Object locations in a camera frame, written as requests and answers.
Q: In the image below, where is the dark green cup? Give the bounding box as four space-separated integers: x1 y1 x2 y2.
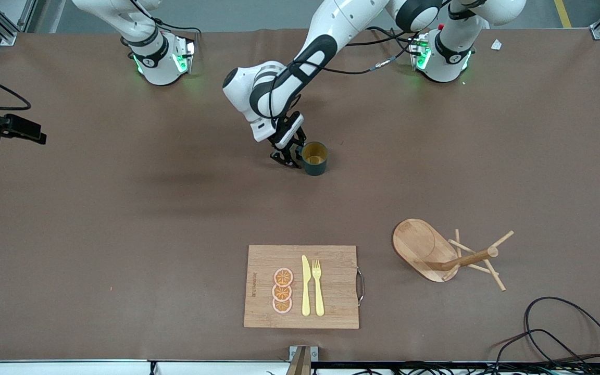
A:
296 141 329 177

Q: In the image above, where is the wooden mug rack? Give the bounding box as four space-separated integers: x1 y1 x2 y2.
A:
392 218 515 292

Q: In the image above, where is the bamboo cutting board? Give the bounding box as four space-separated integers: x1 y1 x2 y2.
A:
243 244 359 330

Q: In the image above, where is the yellow plastic knife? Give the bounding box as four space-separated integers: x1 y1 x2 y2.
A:
301 255 311 317

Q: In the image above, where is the brown table cover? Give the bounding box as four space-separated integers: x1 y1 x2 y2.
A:
0 27 600 363

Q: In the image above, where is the yellow plastic fork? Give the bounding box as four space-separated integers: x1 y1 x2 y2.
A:
312 259 325 317

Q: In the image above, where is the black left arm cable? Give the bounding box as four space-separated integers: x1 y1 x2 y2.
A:
271 26 426 120

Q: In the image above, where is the metal bracket with brown post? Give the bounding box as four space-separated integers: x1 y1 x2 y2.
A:
285 345 319 375

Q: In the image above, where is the white table edge rail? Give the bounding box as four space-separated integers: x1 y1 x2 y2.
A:
0 360 293 375

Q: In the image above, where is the black cable bundle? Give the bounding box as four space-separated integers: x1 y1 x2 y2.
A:
266 362 600 375

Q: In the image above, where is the black looped floor cable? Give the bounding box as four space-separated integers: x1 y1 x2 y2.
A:
523 296 600 373
487 328 592 375

